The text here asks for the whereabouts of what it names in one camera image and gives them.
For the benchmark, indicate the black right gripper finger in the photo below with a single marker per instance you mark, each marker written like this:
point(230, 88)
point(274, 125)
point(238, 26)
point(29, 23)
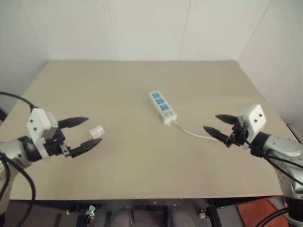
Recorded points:
point(226, 118)
point(216, 133)

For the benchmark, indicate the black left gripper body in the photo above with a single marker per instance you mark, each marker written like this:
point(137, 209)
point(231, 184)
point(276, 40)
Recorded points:
point(55, 144)

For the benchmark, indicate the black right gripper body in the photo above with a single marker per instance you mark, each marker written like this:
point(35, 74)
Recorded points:
point(238, 137)

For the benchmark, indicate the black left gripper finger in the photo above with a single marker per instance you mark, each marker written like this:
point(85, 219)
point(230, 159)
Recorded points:
point(73, 121)
point(87, 145)

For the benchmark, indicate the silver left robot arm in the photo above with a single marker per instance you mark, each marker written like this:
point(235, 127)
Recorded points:
point(14, 151)

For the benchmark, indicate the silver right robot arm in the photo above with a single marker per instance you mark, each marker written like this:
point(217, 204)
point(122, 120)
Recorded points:
point(281, 145)

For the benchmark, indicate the white plug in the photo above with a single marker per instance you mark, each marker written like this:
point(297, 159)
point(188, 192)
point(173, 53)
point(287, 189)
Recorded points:
point(96, 132)

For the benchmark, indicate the white power strip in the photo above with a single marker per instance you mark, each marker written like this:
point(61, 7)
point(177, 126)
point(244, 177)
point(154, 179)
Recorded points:
point(162, 107)

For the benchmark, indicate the orange red mat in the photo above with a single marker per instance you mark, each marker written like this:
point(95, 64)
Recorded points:
point(260, 212)

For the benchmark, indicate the white caster wheel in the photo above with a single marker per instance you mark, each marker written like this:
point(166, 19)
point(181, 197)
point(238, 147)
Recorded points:
point(203, 214)

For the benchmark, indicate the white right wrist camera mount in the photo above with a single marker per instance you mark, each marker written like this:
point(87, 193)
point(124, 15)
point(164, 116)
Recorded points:
point(255, 118)

